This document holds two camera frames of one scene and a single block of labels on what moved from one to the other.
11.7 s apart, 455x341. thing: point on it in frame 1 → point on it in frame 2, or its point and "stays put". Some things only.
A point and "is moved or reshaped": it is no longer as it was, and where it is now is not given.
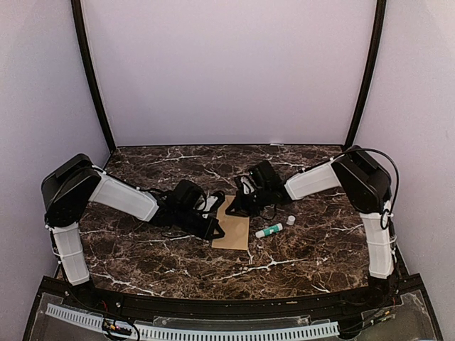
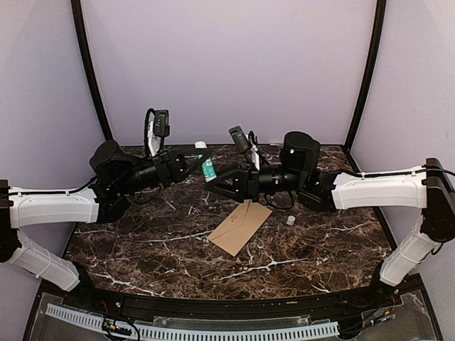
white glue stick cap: (291, 219) stays put
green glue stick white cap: (269, 231) → (207, 164)
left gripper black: (215, 224) → (171, 168)
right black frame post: (357, 121) stays put
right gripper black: (241, 207) → (245, 184)
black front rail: (390, 293) stays put
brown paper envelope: (236, 228) is moved or reshaped
